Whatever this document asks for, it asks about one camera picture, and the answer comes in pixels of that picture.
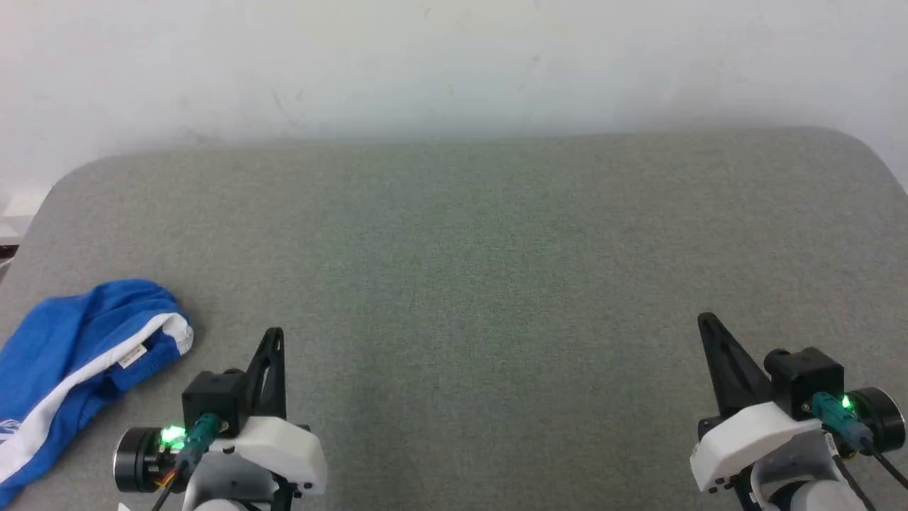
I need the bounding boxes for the left teal-plug black cable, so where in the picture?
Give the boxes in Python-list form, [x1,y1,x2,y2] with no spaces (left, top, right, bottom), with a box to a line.
[150,414,222,511]

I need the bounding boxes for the grey fabric sofa cushion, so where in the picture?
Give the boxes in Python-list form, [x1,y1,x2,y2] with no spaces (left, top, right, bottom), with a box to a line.
[0,126,908,511]

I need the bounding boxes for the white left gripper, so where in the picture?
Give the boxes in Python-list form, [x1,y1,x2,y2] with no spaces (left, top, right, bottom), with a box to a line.
[113,328,328,511]

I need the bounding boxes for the right teal-plug black cable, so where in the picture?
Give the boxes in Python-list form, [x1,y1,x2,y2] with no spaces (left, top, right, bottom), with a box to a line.
[805,392,908,511]

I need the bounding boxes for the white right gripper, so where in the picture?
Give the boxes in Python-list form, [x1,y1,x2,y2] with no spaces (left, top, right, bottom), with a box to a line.
[690,312,907,509]

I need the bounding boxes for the blue white-trimmed shorts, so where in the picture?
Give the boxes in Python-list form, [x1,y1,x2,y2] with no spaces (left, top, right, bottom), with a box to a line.
[0,279,194,508]

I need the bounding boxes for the teal-plug black cable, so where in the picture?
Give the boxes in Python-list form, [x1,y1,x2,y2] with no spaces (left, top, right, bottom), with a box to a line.
[150,414,222,511]
[805,392,908,511]

